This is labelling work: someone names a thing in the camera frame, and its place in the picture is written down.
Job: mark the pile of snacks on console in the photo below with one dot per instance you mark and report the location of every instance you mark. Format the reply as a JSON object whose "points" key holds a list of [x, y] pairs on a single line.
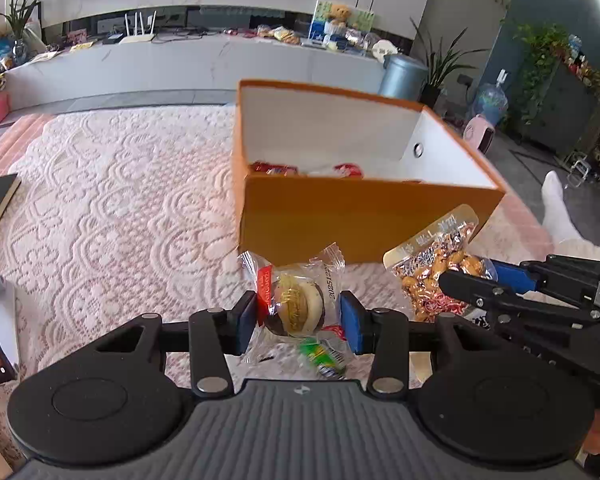
{"points": [[280, 35]]}

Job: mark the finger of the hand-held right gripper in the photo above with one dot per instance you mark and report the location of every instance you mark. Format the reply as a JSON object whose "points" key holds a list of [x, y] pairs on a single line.
{"points": [[470, 287], [515, 276]]}

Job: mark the chocolate cake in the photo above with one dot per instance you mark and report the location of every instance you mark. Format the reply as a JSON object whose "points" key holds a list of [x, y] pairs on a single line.
{"points": [[295, 305]]}

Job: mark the grey metal trash can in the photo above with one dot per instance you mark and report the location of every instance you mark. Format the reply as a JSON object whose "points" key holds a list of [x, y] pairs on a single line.
{"points": [[402, 80]]}

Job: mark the red packet with white characters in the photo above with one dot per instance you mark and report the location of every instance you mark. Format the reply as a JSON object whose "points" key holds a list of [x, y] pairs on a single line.
{"points": [[347, 170]]}

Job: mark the green plant in glass vase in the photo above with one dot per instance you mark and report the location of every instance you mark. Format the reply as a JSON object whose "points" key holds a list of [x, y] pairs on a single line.
{"points": [[20, 15]]}

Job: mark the pink fan heater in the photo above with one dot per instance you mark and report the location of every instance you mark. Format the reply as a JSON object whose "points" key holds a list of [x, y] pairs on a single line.
{"points": [[477, 132]]}

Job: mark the long-leaf plant in black pot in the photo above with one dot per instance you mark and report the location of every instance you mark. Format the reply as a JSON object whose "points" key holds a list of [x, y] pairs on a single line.
{"points": [[432, 95]]}

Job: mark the person's right leg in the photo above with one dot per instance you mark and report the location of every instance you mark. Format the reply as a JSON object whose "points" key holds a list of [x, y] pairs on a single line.
{"points": [[557, 210]]}

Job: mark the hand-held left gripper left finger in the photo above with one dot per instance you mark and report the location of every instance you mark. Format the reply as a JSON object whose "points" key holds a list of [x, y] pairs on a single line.
{"points": [[246, 322]]}

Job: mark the grey cabinet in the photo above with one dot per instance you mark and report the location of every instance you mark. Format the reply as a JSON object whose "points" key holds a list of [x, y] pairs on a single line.
{"points": [[565, 105]]}

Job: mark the white router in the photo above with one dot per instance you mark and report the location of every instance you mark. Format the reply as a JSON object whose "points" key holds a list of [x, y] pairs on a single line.
{"points": [[137, 37]]}

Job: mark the small white step stool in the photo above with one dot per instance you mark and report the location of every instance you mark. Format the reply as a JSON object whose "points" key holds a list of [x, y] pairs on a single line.
{"points": [[579, 167]]}

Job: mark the large red packet white label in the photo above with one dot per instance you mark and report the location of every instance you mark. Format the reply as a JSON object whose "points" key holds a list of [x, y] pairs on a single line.
{"points": [[275, 167]]}

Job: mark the blue water jug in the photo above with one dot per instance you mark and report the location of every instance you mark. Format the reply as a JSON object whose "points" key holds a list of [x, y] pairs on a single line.
{"points": [[490, 102]]}

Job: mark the white marble television console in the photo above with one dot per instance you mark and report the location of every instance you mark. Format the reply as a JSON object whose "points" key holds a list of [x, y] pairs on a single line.
{"points": [[180, 65]]}

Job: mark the orange cardboard box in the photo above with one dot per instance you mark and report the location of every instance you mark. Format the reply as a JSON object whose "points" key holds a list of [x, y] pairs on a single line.
{"points": [[355, 220]]}

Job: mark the small green candy packet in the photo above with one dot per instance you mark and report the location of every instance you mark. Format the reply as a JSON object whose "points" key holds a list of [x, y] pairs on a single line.
{"points": [[322, 355]]}

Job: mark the trailing ivy plant on cabinet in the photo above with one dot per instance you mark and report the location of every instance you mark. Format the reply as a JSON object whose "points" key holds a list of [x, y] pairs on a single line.
{"points": [[542, 50]]}

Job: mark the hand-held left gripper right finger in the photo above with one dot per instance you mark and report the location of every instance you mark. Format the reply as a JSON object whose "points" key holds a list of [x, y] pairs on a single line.
{"points": [[352, 322]]}

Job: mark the clear bag of golden nuts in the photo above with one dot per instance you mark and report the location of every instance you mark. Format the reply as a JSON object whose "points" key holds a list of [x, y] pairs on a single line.
{"points": [[425, 270]]}

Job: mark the brown teddy bear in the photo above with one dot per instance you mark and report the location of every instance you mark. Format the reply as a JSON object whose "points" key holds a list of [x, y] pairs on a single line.
{"points": [[340, 15]]}

